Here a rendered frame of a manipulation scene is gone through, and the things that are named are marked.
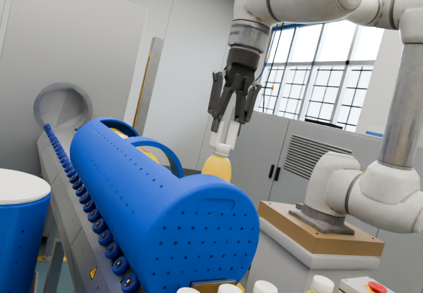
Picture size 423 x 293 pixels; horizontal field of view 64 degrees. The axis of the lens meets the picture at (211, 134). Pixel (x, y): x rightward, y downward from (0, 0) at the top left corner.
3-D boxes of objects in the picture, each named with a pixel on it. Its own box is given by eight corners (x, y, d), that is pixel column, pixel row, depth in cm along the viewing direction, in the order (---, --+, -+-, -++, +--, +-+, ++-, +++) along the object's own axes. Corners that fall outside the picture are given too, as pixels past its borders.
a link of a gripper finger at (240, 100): (235, 75, 81) (240, 76, 82) (231, 121, 83) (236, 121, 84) (245, 77, 78) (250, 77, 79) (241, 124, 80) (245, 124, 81)
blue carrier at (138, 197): (129, 184, 152) (143, 123, 150) (243, 305, 79) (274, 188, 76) (62, 179, 137) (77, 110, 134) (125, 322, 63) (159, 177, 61)
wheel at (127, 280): (138, 272, 77) (132, 267, 76) (144, 283, 73) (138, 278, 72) (123, 287, 76) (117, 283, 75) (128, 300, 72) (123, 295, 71)
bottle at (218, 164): (196, 219, 86) (211, 149, 85) (221, 227, 84) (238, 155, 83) (186, 227, 80) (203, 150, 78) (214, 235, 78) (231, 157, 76)
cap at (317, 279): (330, 300, 62) (333, 291, 62) (309, 291, 63) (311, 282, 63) (332, 292, 66) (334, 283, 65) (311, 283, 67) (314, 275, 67)
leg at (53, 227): (50, 256, 253) (67, 176, 248) (51, 259, 248) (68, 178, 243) (41, 256, 250) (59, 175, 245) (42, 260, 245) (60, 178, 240)
